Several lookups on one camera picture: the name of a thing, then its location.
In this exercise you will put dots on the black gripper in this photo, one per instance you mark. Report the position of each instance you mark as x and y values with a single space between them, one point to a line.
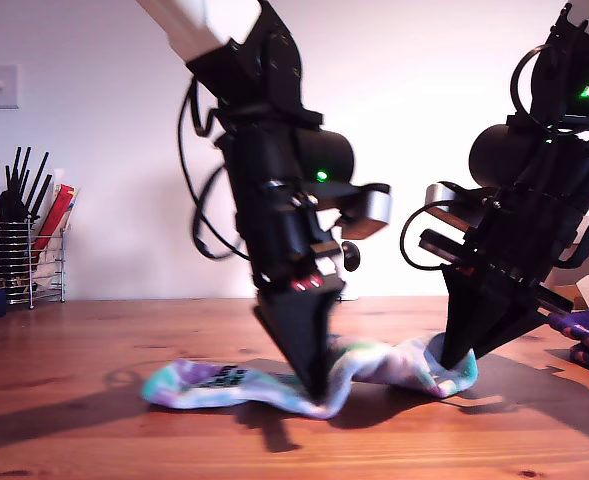
284 240
519 240

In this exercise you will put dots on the pastel tie-dye sock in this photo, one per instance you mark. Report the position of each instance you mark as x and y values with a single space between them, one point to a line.
199 390

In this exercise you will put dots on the brown cardboard box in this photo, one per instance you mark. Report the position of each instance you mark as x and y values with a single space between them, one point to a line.
566 295

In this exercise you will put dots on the red chopstick packet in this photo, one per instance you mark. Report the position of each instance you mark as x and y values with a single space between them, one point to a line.
59 205

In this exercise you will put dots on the white paper sleeve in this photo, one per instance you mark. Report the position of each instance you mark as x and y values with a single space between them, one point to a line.
59 177

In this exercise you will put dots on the black chopstick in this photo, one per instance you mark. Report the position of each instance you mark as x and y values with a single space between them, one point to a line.
38 182
43 196
14 167
24 170

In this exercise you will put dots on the black utensil head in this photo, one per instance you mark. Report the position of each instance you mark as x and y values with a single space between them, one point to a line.
13 205

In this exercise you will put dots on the white round security camera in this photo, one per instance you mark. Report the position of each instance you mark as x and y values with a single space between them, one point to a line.
350 255

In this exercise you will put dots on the grey camera box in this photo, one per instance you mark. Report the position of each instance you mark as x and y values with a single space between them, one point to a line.
436 195
376 207

